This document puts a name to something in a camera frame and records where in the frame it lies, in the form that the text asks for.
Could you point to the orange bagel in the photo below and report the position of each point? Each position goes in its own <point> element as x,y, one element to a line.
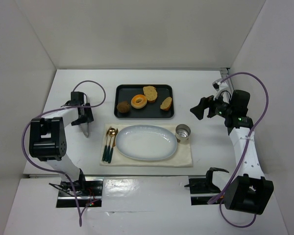
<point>138,101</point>

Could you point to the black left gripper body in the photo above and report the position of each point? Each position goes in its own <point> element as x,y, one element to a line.
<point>85,117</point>

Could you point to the large bread slice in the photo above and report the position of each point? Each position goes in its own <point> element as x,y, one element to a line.
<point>150,93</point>

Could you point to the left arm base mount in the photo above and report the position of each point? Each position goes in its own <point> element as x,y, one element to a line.
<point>90,196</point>

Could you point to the steel cup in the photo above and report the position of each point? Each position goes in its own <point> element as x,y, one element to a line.
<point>182,133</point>

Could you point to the gold spoon green handle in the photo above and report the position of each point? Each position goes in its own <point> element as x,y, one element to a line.
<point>110,134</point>

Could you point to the small bread slice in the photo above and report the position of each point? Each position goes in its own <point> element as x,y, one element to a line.
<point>166,104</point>

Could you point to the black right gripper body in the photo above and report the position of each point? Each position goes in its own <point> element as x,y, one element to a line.
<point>209,107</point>

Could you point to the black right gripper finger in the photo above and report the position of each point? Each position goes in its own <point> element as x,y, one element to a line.
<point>198,111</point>
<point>205,102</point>

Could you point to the brown chocolate croissant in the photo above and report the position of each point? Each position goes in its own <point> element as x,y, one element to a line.
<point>123,107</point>

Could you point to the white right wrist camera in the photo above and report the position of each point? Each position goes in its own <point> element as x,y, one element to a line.
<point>221,87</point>

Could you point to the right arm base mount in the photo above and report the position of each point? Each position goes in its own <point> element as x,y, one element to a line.
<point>203,188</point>

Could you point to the gold knife green handle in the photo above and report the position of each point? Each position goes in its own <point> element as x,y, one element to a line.
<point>112,148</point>

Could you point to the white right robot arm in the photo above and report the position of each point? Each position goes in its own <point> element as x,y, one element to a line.
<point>248,190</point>

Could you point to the beige cloth placemat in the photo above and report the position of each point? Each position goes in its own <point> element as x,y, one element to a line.
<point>181,158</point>

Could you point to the metal tongs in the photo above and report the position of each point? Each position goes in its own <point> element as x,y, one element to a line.
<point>85,129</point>

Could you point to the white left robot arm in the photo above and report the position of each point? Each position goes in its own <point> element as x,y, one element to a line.
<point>48,142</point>

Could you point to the oval light blue plate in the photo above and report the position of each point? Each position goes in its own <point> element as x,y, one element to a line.
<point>146,142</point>

